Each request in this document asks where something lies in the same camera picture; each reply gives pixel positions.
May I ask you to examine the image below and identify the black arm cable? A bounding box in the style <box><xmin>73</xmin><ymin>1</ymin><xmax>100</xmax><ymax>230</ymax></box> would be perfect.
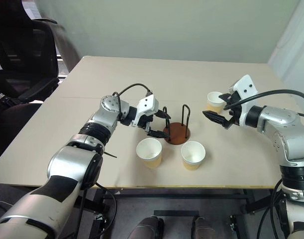
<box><xmin>112</xmin><ymin>83</ymin><xmax>153</xmax><ymax>118</ymax></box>
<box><xmin>223</xmin><ymin>89</ymin><xmax>304</xmax><ymax>119</ymax></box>

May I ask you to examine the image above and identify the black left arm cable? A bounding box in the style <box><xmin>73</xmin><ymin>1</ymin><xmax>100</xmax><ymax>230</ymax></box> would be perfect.
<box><xmin>112</xmin><ymin>83</ymin><xmax>153</xmax><ymax>118</ymax></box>

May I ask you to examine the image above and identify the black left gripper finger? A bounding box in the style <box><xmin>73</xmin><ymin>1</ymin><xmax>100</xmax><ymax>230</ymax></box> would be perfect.
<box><xmin>155</xmin><ymin>107</ymin><xmax>172</xmax><ymax>120</ymax></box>
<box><xmin>146</xmin><ymin>121</ymin><xmax>171</xmax><ymax>140</ymax></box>

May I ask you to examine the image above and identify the black hanging cable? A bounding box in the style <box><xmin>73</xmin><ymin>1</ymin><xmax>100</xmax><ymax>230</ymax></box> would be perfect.
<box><xmin>256</xmin><ymin>178</ymin><xmax>284</xmax><ymax>239</ymax></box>
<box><xmin>95</xmin><ymin>182</ymin><xmax>118</xmax><ymax>239</ymax></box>

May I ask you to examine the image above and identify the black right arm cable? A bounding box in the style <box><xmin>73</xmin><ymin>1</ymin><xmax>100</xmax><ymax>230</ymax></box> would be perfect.
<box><xmin>223</xmin><ymin>89</ymin><xmax>304</xmax><ymax>119</ymax></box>

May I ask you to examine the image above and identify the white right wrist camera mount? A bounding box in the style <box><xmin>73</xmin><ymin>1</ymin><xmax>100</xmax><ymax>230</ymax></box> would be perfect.
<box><xmin>228</xmin><ymin>74</ymin><xmax>258</xmax><ymax>126</ymax></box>

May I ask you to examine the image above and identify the wire cup holder wooden base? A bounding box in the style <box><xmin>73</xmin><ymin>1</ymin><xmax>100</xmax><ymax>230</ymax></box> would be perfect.
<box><xmin>163</xmin><ymin>104</ymin><xmax>192</xmax><ymax>146</ymax></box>

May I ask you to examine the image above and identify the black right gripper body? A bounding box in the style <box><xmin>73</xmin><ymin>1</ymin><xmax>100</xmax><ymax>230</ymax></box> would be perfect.
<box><xmin>223</xmin><ymin>92</ymin><xmax>243</xmax><ymax>126</ymax></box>

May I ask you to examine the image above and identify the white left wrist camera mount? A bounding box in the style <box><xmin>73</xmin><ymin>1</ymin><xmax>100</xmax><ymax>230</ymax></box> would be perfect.
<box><xmin>131</xmin><ymin>94</ymin><xmax>160</xmax><ymax>128</ymax></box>

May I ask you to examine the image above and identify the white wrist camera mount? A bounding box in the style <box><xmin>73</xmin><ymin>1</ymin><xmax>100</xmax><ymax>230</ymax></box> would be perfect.
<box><xmin>228</xmin><ymin>74</ymin><xmax>258</xmax><ymax>126</ymax></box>
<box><xmin>131</xmin><ymin>94</ymin><xmax>160</xmax><ymax>128</ymax></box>

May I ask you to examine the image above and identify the black office chair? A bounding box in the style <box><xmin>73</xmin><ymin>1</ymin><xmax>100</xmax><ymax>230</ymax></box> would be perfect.
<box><xmin>0</xmin><ymin>0</ymin><xmax>61</xmax><ymax>107</ymax></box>

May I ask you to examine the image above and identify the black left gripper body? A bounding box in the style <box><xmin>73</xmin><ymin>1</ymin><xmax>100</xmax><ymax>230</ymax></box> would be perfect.
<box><xmin>138</xmin><ymin>112</ymin><xmax>158</xmax><ymax>132</ymax></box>

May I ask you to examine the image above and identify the paper cup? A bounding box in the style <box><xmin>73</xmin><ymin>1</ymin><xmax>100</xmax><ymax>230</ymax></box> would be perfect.
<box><xmin>180</xmin><ymin>140</ymin><xmax>206</xmax><ymax>172</ymax></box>
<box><xmin>136</xmin><ymin>138</ymin><xmax>163</xmax><ymax>170</ymax></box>
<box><xmin>206</xmin><ymin>91</ymin><xmax>226</xmax><ymax>114</ymax></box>

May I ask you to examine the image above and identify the dark rounded shape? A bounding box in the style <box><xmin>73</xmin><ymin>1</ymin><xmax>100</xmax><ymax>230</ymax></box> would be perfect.
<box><xmin>128</xmin><ymin>216</ymin><xmax>165</xmax><ymax>239</ymax></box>

